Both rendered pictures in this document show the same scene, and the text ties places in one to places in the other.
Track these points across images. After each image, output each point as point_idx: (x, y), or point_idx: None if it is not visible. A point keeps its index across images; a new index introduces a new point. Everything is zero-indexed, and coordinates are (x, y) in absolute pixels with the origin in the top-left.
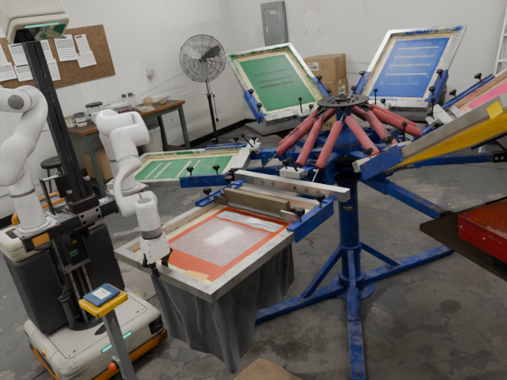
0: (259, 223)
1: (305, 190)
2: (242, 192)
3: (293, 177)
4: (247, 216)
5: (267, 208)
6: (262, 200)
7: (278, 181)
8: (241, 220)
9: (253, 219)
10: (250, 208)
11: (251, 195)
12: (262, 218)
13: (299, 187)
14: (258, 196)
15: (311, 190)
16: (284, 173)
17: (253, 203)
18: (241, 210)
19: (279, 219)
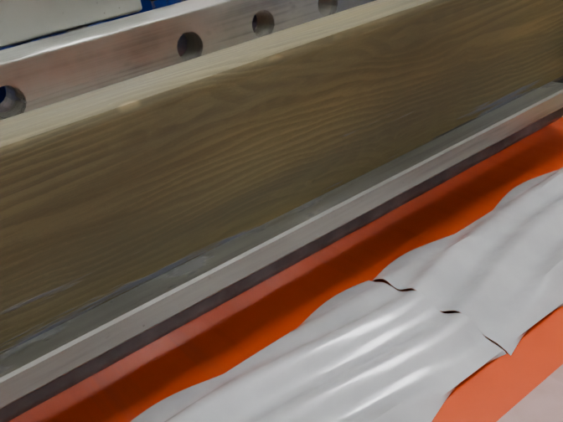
0: (556, 232)
1: (250, 30)
2: (142, 88)
3: (95, 16)
4: (343, 314)
5: (455, 97)
6: (420, 38)
7: (48, 56)
8: (437, 355)
9: (457, 264)
10: (320, 208)
11: (293, 48)
12: (420, 227)
13: (215, 26)
14: (361, 18)
15: (288, 10)
16: (16, 17)
17: (327, 131)
18: (126, 367)
19: (508, 142)
